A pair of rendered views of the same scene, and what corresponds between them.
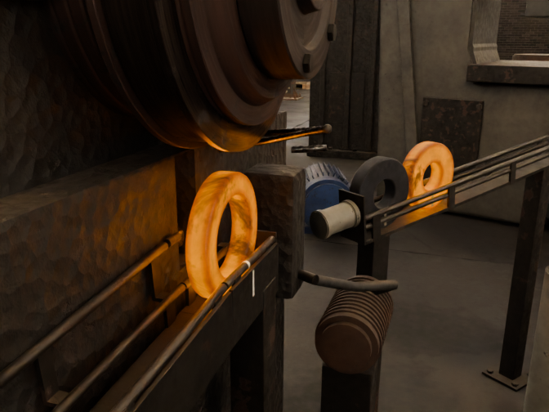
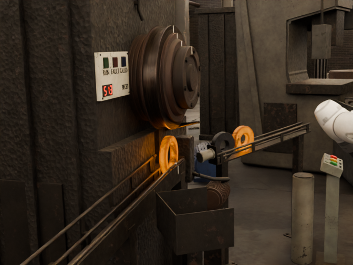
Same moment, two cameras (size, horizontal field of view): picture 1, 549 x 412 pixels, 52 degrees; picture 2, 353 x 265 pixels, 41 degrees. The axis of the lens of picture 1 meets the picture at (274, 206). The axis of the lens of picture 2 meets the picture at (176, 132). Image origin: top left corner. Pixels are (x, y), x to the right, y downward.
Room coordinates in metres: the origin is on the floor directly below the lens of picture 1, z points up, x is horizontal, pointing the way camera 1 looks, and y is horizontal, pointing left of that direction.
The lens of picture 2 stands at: (-1.41, 0.04, 1.25)
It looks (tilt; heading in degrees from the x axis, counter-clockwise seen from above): 10 degrees down; 0
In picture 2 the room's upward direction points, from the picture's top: 2 degrees counter-clockwise
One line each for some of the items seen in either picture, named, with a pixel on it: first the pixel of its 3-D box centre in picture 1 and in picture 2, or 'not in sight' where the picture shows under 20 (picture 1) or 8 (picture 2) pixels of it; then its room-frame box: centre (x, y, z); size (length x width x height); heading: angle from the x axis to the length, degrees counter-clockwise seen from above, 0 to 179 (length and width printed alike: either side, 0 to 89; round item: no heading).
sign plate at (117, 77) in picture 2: not in sight; (113, 74); (0.47, 0.28, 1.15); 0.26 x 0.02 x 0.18; 161
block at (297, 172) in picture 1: (272, 230); (183, 158); (0.99, 0.00, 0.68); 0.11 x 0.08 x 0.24; 71
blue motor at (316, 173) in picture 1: (322, 195); (207, 160); (3.02, -0.27, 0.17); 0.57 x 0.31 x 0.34; 1
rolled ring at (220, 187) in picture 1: (225, 235); (168, 155); (0.76, 0.07, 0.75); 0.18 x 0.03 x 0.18; 161
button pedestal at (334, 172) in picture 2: not in sight; (331, 210); (1.17, -0.85, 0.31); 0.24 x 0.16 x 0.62; 161
